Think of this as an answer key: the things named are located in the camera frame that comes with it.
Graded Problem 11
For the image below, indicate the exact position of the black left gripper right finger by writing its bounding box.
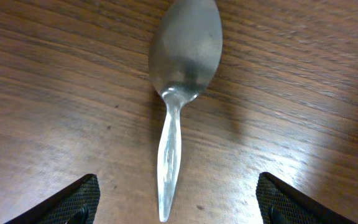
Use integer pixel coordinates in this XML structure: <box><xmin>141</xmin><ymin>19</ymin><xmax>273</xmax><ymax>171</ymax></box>
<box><xmin>255</xmin><ymin>172</ymin><xmax>355</xmax><ymax>224</ymax></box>

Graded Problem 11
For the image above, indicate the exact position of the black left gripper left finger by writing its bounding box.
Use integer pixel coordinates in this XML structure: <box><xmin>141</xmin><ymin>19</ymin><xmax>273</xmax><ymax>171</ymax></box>
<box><xmin>8</xmin><ymin>174</ymin><xmax>101</xmax><ymax>224</ymax></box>

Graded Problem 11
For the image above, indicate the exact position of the small steel teaspoon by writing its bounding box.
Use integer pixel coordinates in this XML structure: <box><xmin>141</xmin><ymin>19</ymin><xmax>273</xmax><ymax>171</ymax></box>
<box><xmin>149</xmin><ymin>0</ymin><xmax>223</xmax><ymax>222</ymax></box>

